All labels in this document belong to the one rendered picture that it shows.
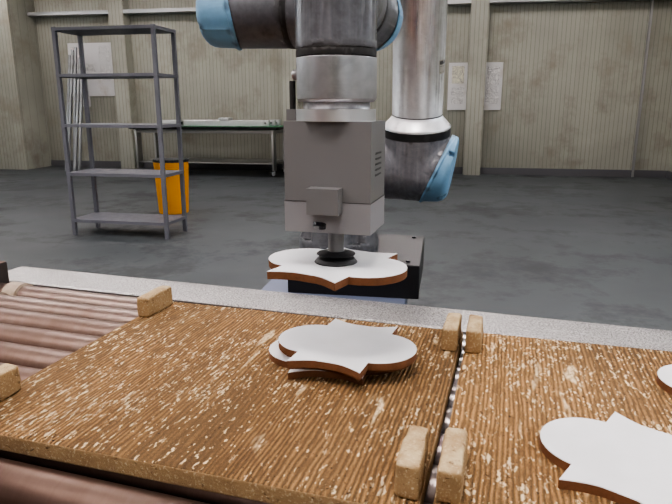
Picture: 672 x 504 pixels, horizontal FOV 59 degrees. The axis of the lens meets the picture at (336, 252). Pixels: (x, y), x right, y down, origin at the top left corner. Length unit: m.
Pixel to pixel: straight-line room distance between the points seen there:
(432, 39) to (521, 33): 10.34
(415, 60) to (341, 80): 0.47
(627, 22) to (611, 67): 0.73
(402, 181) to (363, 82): 0.50
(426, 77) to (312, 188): 0.50
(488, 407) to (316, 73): 0.34
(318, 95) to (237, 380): 0.29
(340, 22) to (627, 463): 0.42
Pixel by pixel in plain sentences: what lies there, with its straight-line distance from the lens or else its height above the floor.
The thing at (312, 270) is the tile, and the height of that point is 1.05.
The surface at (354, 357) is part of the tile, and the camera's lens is 0.60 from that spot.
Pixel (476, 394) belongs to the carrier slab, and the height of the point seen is 0.94.
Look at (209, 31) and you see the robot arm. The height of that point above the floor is 1.28.
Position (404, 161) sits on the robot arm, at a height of 1.11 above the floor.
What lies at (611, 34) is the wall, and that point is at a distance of 11.58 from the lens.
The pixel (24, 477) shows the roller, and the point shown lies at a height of 0.92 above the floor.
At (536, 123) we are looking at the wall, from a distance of 11.32.
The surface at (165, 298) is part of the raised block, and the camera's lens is 0.84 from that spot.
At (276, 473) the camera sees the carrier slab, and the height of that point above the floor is 0.94.
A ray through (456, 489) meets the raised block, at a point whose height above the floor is 0.95.
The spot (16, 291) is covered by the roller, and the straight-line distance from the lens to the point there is 1.08.
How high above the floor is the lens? 1.20
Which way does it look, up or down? 14 degrees down
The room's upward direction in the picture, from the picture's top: straight up
